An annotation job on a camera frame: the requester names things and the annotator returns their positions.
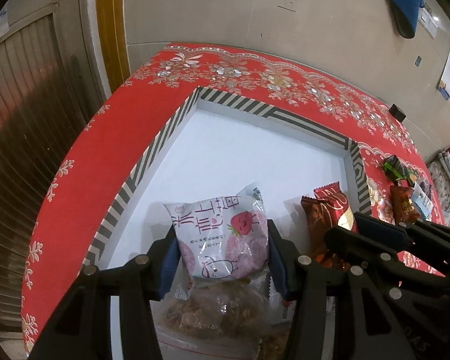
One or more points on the clear bag of brown snacks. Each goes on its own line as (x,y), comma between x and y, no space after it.
(230,309)

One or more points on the pink strawberry snack bag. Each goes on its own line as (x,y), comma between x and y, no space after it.
(222,238)

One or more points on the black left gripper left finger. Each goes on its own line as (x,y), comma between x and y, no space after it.
(80,327)

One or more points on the dark red square snack packet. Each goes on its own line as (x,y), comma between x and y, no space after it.
(403,207)

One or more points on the small black box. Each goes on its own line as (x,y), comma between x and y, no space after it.
(397,113)

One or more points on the dark brown chocolate bar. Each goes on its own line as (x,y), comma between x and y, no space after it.
(411,177)

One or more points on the blue white snack packet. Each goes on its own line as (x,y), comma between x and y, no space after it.
(422,202)

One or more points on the striped white cardboard box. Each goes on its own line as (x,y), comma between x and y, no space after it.
(215,146)

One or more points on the red orange snack packet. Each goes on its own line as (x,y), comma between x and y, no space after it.
(318,223)

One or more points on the pile of floral fabric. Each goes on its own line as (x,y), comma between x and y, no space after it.
(448,179)

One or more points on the red floral tablecloth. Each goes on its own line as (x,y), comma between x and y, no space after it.
(122,142)

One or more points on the black green candy packet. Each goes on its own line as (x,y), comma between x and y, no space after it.
(394,168)

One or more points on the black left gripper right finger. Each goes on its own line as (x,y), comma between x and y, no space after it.
(341,313)

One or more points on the white wafer snack packet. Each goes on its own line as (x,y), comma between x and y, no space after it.
(279,310)

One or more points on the red gold long snack packet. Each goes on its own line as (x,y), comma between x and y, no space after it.
(337,205)

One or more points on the bag of red dates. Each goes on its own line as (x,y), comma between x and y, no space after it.
(426,187)

